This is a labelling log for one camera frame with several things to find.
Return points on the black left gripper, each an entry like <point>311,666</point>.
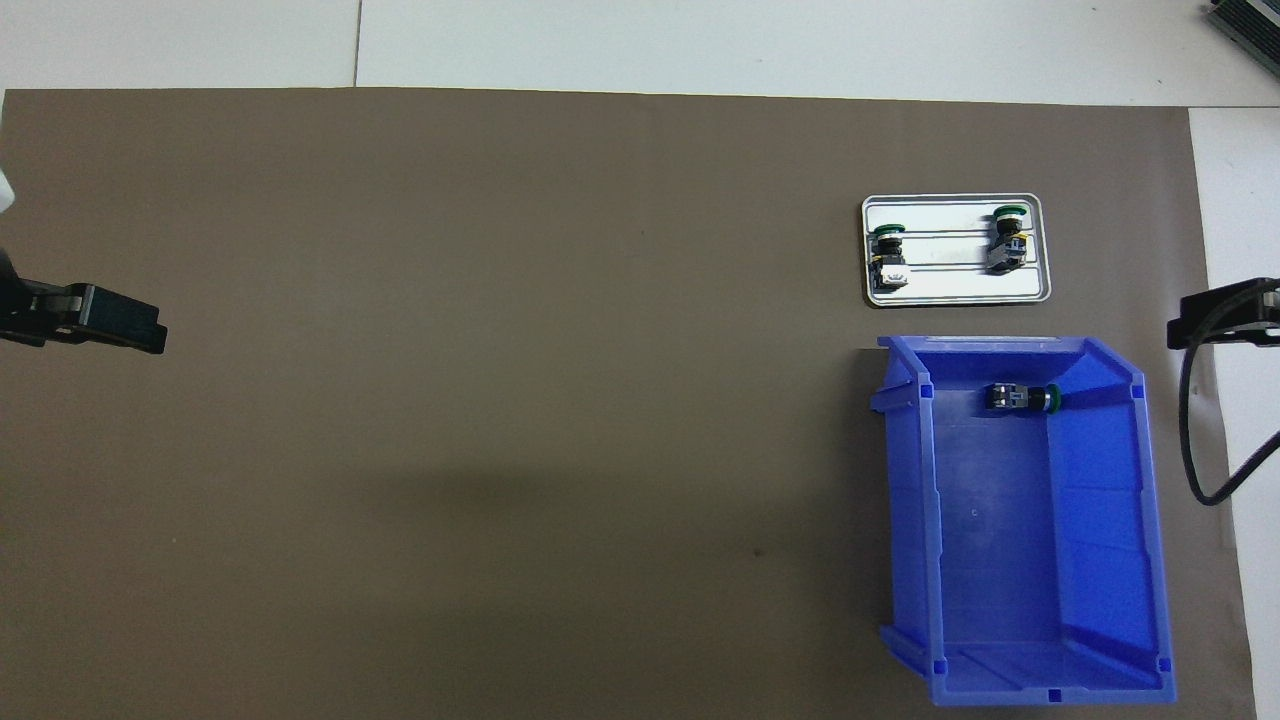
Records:
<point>15,310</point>

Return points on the green push button switch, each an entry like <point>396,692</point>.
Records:
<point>888,258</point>
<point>1020,398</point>
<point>1008,240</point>

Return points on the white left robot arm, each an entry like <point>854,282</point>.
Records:
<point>4,190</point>

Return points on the silver metal tray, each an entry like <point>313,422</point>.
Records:
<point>950,280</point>

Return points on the grey ribbed metal device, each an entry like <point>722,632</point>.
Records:
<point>1250,22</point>

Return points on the blue plastic storage bin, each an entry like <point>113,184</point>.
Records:
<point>1000,540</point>

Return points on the brown table mat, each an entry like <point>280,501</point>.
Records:
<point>500,400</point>

